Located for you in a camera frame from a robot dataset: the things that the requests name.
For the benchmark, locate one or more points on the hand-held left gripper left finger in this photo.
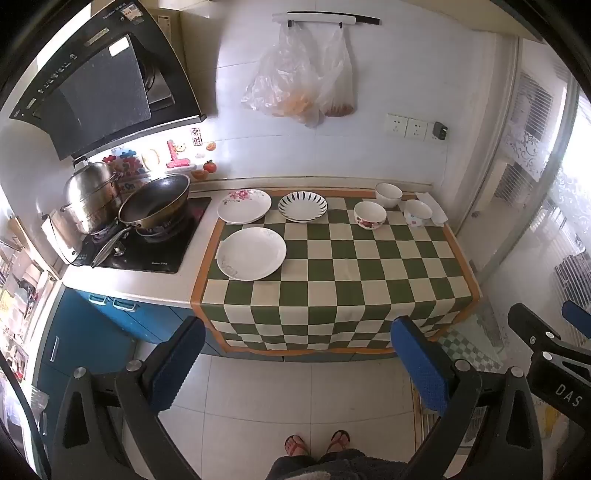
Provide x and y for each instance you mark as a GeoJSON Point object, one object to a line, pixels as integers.
{"type": "Point", "coordinates": [178, 364]}

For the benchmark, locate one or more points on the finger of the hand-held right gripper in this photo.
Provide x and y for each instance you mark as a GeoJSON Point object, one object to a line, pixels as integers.
{"type": "Point", "coordinates": [577, 313]}
{"type": "Point", "coordinates": [540, 330]}

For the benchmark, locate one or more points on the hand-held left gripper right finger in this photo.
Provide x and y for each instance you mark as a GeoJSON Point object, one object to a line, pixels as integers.
{"type": "Point", "coordinates": [422, 364]}

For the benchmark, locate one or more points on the pink floral plate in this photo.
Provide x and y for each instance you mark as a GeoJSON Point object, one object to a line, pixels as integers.
{"type": "Point", "coordinates": [244, 210]}

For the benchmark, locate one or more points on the black striped plate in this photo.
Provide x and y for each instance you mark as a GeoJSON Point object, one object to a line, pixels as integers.
{"type": "Point", "coordinates": [303, 206]}

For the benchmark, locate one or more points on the green checkered floor mat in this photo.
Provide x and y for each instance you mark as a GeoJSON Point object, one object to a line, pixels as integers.
{"type": "Point", "coordinates": [466, 350]}

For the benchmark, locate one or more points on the blue kitchen cabinet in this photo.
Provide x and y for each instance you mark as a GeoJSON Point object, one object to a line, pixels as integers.
{"type": "Point", "coordinates": [83, 341]}

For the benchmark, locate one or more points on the black gas stove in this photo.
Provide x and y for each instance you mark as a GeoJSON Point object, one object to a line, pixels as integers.
{"type": "Point", "coordinates": [161, 256]}

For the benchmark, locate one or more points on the glass sliding door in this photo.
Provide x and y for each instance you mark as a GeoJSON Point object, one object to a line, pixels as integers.
{"type": "Point", "coordinates": [531, 207]}

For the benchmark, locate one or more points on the green checkered tablecloth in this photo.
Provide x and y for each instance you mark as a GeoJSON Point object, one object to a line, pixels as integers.
{"type": "Point", "coordinates": [346, 277]}

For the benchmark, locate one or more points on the person's grey trousers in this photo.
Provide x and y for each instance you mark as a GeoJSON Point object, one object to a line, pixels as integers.
{"type": "Point", "coordinates": [337, 466]}

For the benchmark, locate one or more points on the large white plate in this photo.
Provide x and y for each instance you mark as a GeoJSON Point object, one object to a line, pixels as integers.
{"type": "Point", "coordinates": [251, 254]}

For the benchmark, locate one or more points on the person's left foot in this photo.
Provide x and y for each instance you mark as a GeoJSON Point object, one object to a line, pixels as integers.
{"type": "Point", "coordinates": [295, 445]}

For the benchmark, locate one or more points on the white dotted bowl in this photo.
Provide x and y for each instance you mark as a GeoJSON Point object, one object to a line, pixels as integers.
{"type": "Point", "coordinates": [418, 213]}

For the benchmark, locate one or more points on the folded white cloth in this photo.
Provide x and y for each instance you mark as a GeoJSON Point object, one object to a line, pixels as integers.
{"type": "Point", "coordinates": [438, 212]}

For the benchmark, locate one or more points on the red flower bowl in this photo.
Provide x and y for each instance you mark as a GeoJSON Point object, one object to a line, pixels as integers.
{"type": "Point", "coordinates": [369, 216]}

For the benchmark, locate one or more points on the black wok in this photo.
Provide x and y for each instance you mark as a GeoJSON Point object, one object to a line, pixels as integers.
{"type": "Point", "coordinates": [154, 198]}

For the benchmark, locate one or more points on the cluttered side shelf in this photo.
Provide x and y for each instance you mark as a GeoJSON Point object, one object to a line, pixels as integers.
{"type": "Point", "coordinates": [18, 300]}

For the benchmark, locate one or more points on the steel steamer pot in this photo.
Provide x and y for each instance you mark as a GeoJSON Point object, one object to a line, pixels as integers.
{"type": "Point", "coordinates": [87, 194]}

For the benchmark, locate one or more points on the colourful flower stickers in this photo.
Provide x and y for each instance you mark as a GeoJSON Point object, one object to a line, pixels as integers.
{"type": "Point", "coordinates": [127, 161]}

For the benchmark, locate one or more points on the black plug adapter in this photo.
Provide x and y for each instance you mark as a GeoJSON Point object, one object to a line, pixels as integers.
{"type": "Point", "coordinates": [441, 130]}

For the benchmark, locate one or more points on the red character sticker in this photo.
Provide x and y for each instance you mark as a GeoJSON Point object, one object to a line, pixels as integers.
{"type": "Point", "coordinates": [196, 137]}

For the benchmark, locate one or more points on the black range hood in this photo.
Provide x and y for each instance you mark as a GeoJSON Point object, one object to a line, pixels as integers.
{"type": "Point", "coordinates": [92, 92]}

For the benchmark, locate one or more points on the small clear plastic bag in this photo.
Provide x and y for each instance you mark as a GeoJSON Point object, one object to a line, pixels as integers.
{"type": "Point", "coordinates": [339, 83]}

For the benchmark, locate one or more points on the large clear plastic bag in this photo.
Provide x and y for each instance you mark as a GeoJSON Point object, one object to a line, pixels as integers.
{"type": "Point", "coordinates": [281, 78]}

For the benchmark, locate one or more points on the pink wall sticker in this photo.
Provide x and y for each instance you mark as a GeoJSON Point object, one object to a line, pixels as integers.
{"type": "Point", "coordinates": [177, 157]}

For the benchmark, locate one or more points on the white wall socket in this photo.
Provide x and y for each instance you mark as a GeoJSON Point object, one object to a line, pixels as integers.
{"type": "Point", "coordinates": [417, 129]}
{"type": "Point", "coordinates": [396, 125]}

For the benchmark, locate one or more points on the wall hook rail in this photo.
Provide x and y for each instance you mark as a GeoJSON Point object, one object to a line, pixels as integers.
{"type": "Point", "coordinates": [323, 18]}

